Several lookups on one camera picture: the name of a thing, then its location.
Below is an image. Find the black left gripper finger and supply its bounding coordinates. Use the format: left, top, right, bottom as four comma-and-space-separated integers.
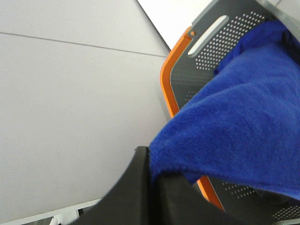
77, 146, 258, 225

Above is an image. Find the blue towel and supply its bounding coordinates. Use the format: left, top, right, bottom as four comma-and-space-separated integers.
150, 20, 300, 199

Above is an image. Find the orange rimmed tray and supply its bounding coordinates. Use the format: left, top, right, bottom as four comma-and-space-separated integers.
160, 27, 224, 211

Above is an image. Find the grey perforated plastic basket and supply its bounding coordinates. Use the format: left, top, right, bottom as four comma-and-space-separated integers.
168, 0, 300, 225

